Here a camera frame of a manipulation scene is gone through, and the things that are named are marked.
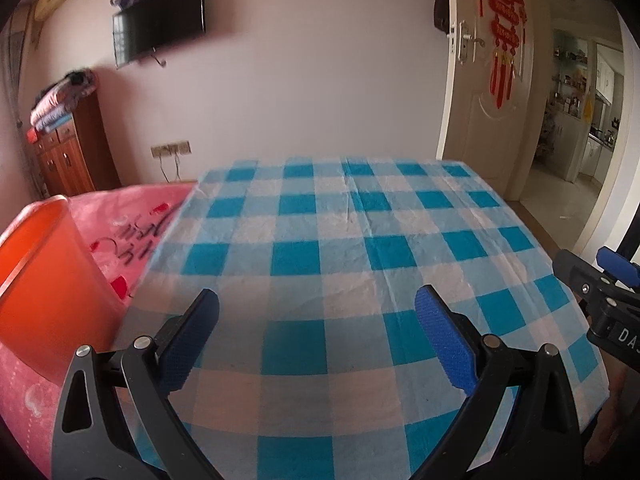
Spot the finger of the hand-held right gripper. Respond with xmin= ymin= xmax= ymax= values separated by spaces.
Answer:
xmin=596 ymin=246 xmax=640 ymax=291
xmin=552 ymin=249 xmax=640 ymax=321

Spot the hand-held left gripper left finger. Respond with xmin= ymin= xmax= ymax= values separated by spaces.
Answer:
xmin=50 ymin=288 xmax=236 ymax=480

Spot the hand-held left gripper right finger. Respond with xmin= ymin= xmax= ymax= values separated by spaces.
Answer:
xmin=410 ymin=284 xmax=586 ymax=480

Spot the orange plastic bucket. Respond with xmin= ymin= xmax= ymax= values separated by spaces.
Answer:
xmin=0 ymin=195 xmax=126 ymax=383

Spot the person's right forearm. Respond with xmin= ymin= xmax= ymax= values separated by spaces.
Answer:
xmin=585 ymin=355 xmax=640 ymax=467

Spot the white kitchen cabinet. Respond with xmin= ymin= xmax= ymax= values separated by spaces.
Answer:
xmin=575 ymin=42 xmax=626 ymax=181

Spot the blue checkered tablecloth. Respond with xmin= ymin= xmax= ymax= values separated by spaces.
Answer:
xmin=122 ymin=156 xmax=611 ymax=480

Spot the pink heart print blanket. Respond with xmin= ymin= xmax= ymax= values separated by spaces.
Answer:
xmin=0 ymin=182 xmax=201 ymax=480

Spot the cream door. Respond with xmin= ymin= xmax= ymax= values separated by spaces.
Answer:
xmin=436 ymin=0 xmax=556 ymax=201

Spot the kitchen shelf with jars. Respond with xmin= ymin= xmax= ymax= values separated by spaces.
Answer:
xmin=542 ymin=30 xmax=591 ymax=161

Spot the brown wooden cabinet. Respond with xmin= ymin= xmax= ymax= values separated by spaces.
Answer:
xmin=22 ymin=91 xmax=121 ymax=198

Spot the pile of folded blankets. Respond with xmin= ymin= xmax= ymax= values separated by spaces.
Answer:
xmin=29 ymin=69 xmax=98 ymax=135

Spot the red door decoration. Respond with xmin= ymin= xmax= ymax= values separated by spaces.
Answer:
xmin=472 ymin=0 xmax=527 ymax=109

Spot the dark hanging bag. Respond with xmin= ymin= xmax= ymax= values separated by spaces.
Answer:
xmin=432 ymin=0 xmax=453 ymax=36

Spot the sheer curtain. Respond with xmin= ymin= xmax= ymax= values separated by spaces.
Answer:
xmin=0 ymin=25 xmax=26 ymax=136

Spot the black power cable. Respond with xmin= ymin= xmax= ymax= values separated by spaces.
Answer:
xmin=159 ymin=154 xmax=182 ymax=183

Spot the silver door handle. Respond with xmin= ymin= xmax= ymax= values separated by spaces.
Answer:
xmin=447 ymin=20 xmax=483 ymax=65

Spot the black wall television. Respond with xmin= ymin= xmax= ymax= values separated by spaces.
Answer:
xmin=111 ymin=0 xmax=207 ymax=70

